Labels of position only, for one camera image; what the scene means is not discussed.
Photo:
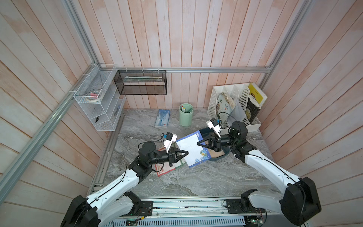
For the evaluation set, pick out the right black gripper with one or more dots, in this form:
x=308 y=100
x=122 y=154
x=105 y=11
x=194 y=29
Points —
x=215 y=144

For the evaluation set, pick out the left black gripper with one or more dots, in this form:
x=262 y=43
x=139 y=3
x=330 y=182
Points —
x=173 y=157

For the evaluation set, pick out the plain kraft paper sheet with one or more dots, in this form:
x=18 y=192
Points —
x=215 y=154

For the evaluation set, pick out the blue bordered white paper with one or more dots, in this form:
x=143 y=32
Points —
x=197 y=154

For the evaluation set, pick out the dark teal storage box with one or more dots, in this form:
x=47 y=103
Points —
x=214 y=143

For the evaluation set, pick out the red bordered paper sheet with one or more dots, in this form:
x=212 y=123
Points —
x=164 y=168

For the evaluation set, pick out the green bordered white paper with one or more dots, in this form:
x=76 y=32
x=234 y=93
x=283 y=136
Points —
x=180 y=163

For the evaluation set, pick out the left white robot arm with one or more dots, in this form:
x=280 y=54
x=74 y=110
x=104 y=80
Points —
x=116 y=199

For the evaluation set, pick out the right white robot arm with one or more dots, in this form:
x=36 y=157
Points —
x=299 y=201

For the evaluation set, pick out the illustrated booklet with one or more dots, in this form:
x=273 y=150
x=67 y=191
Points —
x=224 y=107

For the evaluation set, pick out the white plastic file organizer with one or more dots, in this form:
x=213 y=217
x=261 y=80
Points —
x=239 y=93

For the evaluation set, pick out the blue packaged item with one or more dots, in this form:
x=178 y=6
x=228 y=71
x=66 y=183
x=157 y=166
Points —
x=162 y=119

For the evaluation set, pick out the mint green pen cup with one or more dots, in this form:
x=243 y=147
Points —
x=185 y=114

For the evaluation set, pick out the dark book in organizer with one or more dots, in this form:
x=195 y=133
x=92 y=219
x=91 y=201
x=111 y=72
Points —
x=252 y=109

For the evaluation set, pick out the yellow book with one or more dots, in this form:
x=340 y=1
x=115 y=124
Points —
x=257 y=93

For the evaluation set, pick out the tape roll on shelf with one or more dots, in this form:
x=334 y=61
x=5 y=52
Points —
x=94 y=97

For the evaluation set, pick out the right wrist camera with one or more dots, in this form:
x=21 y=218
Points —
x=214 y=125

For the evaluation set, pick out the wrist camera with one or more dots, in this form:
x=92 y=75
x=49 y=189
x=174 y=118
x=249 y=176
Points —
x=169 y=139
x=214 y=125

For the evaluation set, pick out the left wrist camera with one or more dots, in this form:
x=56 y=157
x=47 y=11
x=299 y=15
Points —
x=169 y=139

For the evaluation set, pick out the aluminium rail frame front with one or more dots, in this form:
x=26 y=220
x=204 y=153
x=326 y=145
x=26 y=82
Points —
x=192 y=206

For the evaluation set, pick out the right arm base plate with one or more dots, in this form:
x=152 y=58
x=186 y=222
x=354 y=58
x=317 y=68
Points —
x=241 y=206

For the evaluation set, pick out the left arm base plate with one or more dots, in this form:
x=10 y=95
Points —
x=142 y=208

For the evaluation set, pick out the black mesh wall basket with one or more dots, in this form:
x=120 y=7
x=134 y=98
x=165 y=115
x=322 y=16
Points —
x=141 y=82

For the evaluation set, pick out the white wire wall shelf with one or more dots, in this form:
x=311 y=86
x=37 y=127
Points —
x=104 y=115

